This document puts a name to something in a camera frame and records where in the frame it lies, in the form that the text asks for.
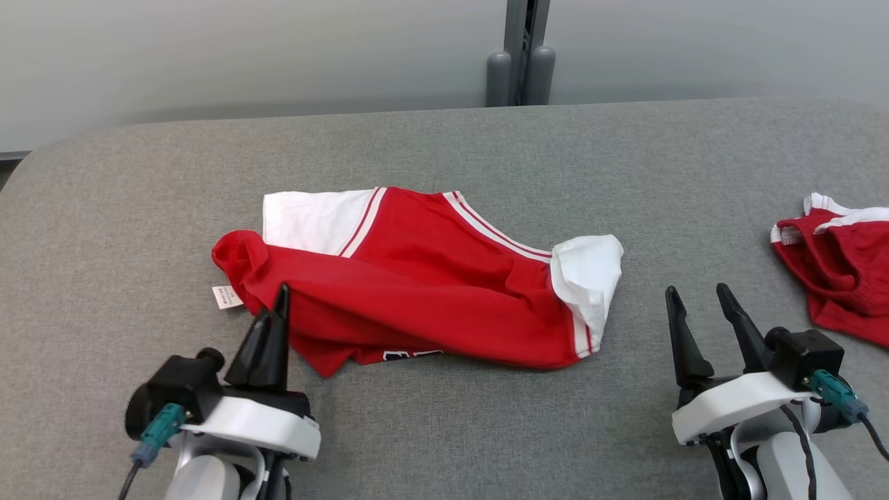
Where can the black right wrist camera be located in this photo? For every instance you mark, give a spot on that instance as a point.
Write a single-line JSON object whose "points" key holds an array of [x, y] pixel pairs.
{"points": [[806, 354]]}

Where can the grey partition post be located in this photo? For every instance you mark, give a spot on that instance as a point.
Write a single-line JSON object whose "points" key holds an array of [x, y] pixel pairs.
{"points": [[521, 62]]}

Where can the red jersey with white sleeves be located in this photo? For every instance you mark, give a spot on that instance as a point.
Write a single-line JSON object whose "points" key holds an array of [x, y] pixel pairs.
{"points": [[417, 278]]}

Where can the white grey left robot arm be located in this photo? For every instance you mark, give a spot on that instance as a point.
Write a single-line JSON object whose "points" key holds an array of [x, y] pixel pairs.
{"points": [[201, 482]]}

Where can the red garment ribbed white trim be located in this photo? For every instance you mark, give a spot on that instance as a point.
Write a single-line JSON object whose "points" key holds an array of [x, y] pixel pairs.
{"points": [[847, 278]]}

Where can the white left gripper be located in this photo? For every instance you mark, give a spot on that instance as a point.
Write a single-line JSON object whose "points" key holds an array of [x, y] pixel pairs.
{"points": [[264, 427]]}

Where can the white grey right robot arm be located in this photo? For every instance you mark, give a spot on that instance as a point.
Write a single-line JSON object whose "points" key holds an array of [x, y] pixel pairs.
{"points": [[785, 469]]}

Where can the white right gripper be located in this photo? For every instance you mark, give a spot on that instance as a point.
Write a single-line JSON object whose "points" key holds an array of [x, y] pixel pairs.
{"points": [[736, 406]]}

